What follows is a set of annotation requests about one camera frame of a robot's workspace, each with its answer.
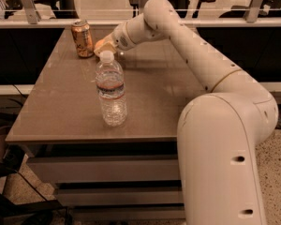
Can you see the grey drawer cabinet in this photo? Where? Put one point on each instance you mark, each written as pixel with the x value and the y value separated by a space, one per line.
pixel 100 172

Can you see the clear plastic water bottle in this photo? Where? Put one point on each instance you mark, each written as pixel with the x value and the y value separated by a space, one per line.
pixel 110 86

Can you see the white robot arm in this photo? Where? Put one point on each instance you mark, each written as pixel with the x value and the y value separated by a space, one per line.
pixel 217 132

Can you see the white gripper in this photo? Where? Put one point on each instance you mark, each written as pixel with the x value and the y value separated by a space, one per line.
pixel 121 38

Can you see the orange soda can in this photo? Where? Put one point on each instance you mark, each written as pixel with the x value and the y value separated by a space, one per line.
pixel 82 37

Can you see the orange fruit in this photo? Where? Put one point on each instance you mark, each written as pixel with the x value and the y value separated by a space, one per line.
pixel 99 43

